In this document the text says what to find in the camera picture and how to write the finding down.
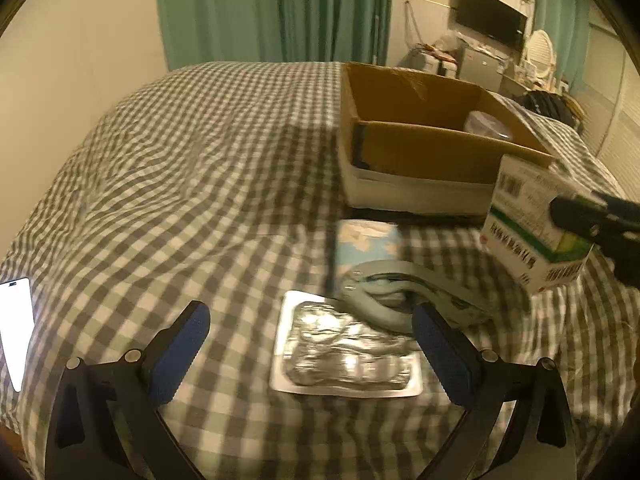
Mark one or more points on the silver blister pack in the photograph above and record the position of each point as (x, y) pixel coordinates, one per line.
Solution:
(345, 352)

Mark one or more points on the light blue tissue packet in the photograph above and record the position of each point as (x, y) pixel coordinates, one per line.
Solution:
(362, 242)

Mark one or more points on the green curtain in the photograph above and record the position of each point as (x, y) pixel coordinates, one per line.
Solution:
(270, 10)

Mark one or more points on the clear plastic container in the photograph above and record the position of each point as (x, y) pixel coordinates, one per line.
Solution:
(487, 125)

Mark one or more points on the black wall television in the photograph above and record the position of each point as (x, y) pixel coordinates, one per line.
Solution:
(492, 12)

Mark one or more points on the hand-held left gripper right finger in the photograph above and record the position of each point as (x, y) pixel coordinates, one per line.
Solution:
(442, 347)

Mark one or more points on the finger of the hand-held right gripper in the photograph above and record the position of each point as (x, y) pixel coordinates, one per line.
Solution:
(590, 220)

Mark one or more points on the white smartphone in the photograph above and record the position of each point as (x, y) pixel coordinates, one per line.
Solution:
(15, 330)

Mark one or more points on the grey plastic hole punch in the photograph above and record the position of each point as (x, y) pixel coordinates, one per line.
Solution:
(390, 292)

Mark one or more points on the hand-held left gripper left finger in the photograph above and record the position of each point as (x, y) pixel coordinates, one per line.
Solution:
(181, 347)

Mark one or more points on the brown cardboard box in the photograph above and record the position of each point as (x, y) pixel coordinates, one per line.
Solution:
(425, 130)

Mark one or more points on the grey cabinet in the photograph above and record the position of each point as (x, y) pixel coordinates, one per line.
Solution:
(482, 67)

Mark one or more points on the white green medicine box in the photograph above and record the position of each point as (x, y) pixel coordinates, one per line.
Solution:
(525, 220)

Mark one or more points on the checkered bed sheet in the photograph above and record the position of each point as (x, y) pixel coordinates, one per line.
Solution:
(210, 200)

